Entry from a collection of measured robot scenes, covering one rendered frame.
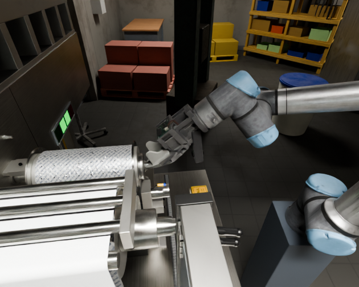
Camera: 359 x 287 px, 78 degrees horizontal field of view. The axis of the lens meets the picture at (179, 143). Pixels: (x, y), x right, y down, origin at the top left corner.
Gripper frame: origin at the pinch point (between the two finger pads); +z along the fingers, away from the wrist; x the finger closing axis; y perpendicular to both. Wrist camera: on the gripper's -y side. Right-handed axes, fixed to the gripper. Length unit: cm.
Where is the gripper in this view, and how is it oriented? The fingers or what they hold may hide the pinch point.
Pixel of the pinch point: (151, 164)
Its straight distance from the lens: 65.5
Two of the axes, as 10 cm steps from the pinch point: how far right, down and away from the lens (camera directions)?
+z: -7.6, 5.7, 3.1
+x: 1.2, 6.0, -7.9
